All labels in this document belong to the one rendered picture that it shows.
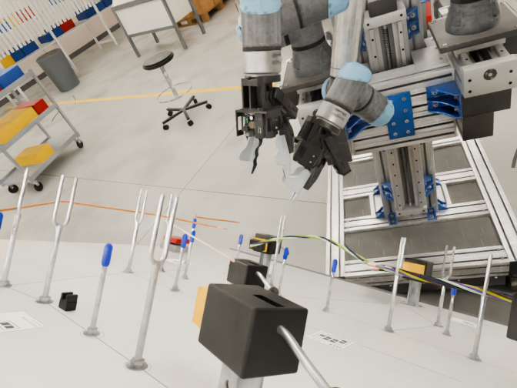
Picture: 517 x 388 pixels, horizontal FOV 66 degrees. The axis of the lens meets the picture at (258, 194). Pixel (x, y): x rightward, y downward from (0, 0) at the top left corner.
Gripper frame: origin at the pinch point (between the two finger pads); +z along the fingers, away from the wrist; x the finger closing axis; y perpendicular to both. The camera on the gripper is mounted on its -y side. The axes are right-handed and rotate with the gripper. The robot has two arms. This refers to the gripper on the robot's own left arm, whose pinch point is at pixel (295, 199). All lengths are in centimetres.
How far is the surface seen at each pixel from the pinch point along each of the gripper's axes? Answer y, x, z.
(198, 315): 30, 68, 3
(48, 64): 241, -651, 51
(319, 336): 9, 51, 9
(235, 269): 20.7, 44.9, 7.1
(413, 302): -26.2, 23.3, 6.3
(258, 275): 19, 47, 6
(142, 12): 136, -604, -92
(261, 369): 26, 74, 2
